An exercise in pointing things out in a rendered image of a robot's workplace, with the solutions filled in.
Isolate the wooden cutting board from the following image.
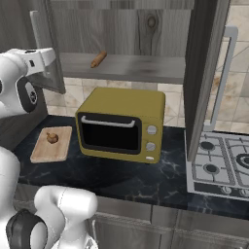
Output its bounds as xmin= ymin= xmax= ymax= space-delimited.
xmin=29 ymin=125 xmax=74 ymax=164

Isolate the grey tall cabinet side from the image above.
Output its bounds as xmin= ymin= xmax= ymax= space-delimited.
xmin=0 ymin=0 xmax=51 ymax=154

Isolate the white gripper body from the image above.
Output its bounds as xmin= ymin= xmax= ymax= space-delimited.
xmin=37 ymin=47 xmax=57 ymax=68

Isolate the yellow toaster oven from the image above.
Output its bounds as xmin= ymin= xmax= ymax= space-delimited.
xmin=74 ymin=86 xmax=166 ymax=165

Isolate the wooden rolling pin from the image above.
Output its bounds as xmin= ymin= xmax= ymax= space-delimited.
xmin=89 ymin=50 xmax=108 ymax=69

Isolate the grey cabinet door, narrow view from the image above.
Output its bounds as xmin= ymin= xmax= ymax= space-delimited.
xmin=44 ymin=0 xmax=67 ymax=95

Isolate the silver gas hob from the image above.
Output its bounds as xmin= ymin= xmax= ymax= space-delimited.
xmin=184 ymin=129 xmax=249 ymax=202

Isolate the silver cabinet door handle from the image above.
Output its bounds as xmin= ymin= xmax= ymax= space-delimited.
xmin=203 ymin=25 xmax=239 ymax=131

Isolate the silver toaster oven knob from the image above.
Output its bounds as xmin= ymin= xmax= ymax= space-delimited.
xmin=145 ymin=141 xmax=157 ymax=153
xmin=146 ymin=124 xmax=159 ymax=136

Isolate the grey cabinet door, wide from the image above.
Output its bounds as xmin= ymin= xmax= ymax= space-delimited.
xmin=182 ymin=0 xmax=231 ymax=162

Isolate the silver toaster oven handle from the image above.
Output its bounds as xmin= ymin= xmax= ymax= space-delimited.
xmin=80 ymin=115 xmax=136 ymax=128

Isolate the grey wood wall cabinet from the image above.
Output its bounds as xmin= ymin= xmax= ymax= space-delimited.
xmin=48 ymin=0 xmax=196 ymax=86

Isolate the grey base cupboard run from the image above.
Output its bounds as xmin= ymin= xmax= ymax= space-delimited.
xmin=13 ymin=183 xmax=249 ymax=249

